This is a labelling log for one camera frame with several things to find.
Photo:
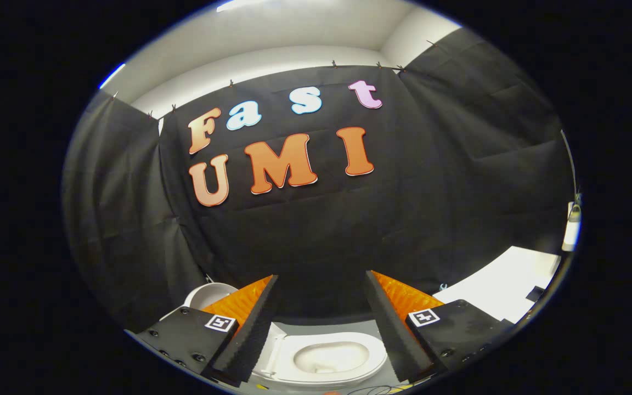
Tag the white toilet lid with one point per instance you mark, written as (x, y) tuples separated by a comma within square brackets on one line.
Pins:
[(209, 296)]

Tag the white drawer cabinet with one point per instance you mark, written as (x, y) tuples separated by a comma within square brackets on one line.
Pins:
[(497, 280)]

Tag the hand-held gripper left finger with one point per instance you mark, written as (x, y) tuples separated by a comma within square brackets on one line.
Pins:
[(258, 329)]

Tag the black backdrop cloth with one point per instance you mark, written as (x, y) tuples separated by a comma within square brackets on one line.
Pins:
[(349, 230)]

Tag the white ceramic toilet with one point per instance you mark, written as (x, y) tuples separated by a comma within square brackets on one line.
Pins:
[(371, 351)]

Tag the flat black object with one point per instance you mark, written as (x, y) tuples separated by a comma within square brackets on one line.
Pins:
[(535, 293)]

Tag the white wall shelf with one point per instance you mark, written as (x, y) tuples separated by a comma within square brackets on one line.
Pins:
[(571, 233)]

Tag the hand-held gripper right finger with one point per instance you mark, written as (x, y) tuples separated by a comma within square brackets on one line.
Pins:
[(390, 329)]

